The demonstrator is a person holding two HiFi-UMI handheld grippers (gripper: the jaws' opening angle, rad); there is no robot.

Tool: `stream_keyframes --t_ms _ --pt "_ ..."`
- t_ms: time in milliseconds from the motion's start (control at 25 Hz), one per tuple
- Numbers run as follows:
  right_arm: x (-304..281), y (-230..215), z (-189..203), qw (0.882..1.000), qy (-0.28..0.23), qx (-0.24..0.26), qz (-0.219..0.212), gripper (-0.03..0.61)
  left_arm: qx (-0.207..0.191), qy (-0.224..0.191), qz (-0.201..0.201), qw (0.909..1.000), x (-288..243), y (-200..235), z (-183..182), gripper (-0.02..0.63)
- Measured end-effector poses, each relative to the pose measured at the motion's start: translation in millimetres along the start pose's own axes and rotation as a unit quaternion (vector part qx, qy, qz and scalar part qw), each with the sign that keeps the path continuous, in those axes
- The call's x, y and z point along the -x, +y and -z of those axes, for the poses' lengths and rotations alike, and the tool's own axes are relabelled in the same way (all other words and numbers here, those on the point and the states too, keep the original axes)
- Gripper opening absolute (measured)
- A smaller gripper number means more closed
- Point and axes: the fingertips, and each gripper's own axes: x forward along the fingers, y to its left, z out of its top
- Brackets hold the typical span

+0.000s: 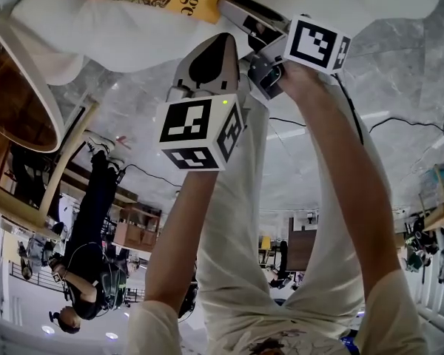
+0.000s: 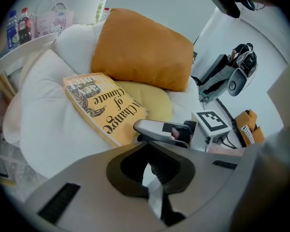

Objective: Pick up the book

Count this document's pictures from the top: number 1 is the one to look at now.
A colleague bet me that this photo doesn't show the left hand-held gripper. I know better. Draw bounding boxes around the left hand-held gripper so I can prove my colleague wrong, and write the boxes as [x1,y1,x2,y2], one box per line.
[155,33,251,172]

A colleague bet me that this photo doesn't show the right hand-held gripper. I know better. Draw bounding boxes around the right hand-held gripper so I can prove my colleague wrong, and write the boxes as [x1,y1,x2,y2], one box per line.
[218,0,353,101]

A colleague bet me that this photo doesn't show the person's left forearm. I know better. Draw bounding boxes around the person's left forearm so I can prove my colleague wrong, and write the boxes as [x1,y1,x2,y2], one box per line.
[143,168,220,305]

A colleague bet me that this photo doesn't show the person's right forearm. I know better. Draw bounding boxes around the person's right forearm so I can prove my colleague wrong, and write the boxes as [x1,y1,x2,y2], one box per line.
[286,87,406,299]

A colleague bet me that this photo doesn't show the person's right hand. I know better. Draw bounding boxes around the person's right hand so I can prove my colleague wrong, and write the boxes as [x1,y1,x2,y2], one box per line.
[280,61,337,107]

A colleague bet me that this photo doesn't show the person's cream trousers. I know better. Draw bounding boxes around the person's cream trousers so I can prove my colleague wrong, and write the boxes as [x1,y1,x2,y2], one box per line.
[195,59,369,338]

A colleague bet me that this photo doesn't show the brown wooden cabinet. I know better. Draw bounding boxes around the brown wooden cabinet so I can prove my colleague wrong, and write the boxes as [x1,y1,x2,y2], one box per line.
[112,202,163,254]

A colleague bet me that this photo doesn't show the person's cream printed T-shirt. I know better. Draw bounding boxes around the person's cream printed T-shirt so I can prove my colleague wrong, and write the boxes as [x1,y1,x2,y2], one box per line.
[122,266,430,355]

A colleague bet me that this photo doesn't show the black floor cable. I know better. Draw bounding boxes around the black floor cable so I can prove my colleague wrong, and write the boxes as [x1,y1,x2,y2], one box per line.
[368,92,444,142]
[120,163,183,189]

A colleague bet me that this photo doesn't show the light wooden furniture frame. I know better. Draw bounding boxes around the light wooden furniture frame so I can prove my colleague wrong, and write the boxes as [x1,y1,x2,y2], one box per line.
[0,100,101,231]

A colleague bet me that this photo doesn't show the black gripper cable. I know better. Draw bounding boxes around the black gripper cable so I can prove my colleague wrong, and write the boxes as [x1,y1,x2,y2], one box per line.
[333,72,365,146]

